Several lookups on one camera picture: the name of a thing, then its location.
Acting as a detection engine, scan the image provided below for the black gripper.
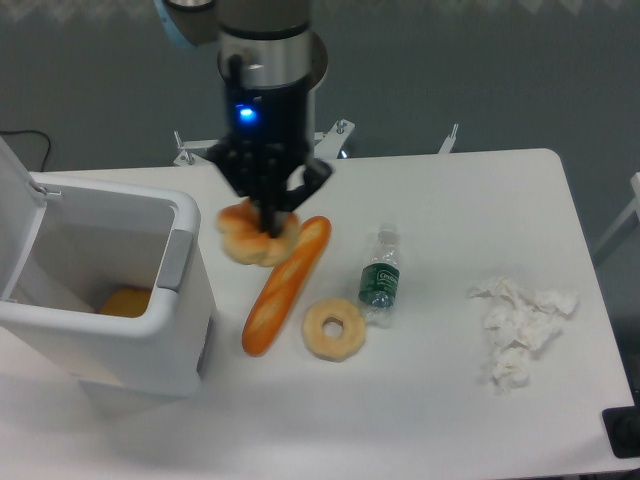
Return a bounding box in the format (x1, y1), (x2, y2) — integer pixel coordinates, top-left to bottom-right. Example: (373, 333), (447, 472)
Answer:
(205, 82), (333, 238)

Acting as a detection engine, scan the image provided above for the round flower-shaped bread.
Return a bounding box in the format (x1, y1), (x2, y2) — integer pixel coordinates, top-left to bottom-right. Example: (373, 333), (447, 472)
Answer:
(216, 199), (301, 267)

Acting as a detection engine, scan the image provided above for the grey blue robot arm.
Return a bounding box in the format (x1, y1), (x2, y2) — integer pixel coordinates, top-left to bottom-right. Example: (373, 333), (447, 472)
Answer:
(155, 1), (332, 237)

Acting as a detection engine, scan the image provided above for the white trash can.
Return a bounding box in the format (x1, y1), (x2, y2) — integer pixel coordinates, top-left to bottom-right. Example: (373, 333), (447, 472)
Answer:
(1, 175), (215, 397)

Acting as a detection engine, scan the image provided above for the yellow object inside can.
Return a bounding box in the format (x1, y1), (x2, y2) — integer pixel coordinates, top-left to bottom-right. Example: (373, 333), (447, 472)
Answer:
(98, 287), (151, 318)

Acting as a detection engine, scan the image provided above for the white trash can lid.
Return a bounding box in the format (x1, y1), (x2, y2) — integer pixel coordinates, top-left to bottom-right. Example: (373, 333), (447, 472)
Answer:
(1, 140), (61, 300)

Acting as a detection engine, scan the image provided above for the long orange baguette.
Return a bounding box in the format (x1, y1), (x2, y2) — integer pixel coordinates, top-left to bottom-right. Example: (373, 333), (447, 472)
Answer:
(241, 216), (332, 356)

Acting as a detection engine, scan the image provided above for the green label plastic bottle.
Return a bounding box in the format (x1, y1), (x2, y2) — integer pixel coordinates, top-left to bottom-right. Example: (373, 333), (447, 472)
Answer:
(358, 224), (400, 328)

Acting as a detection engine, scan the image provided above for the crumpled white paper tissue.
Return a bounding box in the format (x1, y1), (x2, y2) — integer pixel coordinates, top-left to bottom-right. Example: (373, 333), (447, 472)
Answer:
(467, 276), (580, 395)

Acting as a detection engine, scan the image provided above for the white furniture leg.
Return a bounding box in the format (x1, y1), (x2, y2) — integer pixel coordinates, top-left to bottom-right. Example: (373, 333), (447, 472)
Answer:
(591, 172), (639, 268)

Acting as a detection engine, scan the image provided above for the black device at edge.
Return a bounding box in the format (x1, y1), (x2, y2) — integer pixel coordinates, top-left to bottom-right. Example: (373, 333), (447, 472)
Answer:
(602, 406), (639, 459)

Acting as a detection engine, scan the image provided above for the white metal base frame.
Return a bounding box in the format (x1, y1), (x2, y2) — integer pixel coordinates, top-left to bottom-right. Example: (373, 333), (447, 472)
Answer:
(173, 119), (459, 167)

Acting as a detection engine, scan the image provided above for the pale ring donut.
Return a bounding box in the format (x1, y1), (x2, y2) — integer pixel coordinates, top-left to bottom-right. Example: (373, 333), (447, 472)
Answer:
(301, 298), (366, 362)

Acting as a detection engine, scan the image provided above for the black cable on floor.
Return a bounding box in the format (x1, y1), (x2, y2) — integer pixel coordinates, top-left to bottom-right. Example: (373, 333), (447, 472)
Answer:
(0, 129), (53, 173)

